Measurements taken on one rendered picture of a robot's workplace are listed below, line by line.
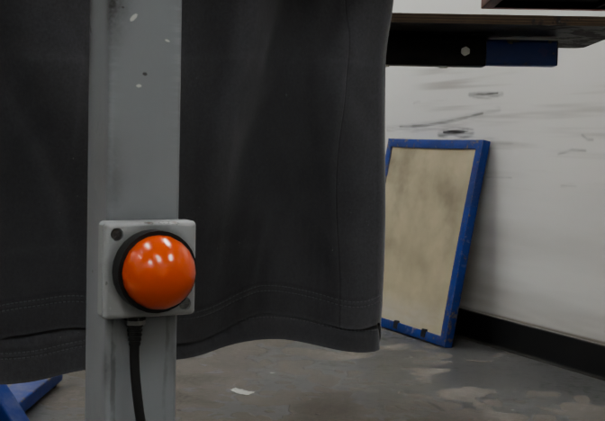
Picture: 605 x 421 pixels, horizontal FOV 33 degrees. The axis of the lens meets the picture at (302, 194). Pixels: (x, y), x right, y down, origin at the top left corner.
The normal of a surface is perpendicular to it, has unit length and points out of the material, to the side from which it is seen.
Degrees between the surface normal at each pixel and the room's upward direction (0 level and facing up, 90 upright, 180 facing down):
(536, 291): 90
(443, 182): 80
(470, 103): 90
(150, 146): 90
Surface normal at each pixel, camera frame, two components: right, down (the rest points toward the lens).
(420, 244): -0.87, -0.18
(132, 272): -0.59, -0.13
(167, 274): 0.31, -0.11
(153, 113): 0.47, 0.06
